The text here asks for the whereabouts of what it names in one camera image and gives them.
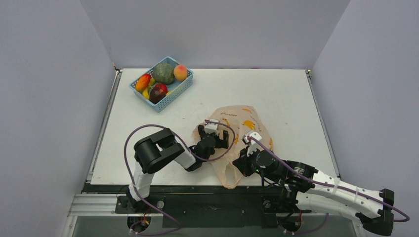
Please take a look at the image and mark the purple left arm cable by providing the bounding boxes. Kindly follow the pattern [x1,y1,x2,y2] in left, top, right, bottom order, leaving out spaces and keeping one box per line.
[123,119,236,236]

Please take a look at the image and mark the orange translucent plastic bag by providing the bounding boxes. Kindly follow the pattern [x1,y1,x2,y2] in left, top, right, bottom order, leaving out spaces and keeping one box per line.
[209,105,274,189]

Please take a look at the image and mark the yellow fake banana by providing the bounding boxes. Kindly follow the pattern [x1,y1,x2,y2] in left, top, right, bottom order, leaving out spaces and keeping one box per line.
[142,78,156,100]

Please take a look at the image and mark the orange fake mango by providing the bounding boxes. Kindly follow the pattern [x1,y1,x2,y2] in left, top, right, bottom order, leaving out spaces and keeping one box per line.
[134,74,151,92]

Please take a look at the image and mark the green netted melon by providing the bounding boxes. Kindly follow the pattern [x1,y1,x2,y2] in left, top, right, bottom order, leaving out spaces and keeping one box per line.
[152,63,175,85]

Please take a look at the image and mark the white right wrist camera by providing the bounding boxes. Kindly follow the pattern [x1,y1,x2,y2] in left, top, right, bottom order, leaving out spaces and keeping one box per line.
[242,130,262,157]

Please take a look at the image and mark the fake peach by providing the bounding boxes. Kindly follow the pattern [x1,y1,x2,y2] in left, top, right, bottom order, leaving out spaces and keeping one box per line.
[173,64,188,81]

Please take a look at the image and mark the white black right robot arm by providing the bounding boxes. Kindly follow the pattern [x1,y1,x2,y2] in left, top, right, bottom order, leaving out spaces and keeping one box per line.
[233,149,394,236]

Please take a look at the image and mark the red fake tomato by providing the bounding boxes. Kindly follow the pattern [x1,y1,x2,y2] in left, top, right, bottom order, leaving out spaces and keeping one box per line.
[155,83,168,94]

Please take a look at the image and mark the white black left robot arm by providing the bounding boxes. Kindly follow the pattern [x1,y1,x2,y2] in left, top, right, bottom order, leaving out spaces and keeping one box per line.
[126,119,233,213]

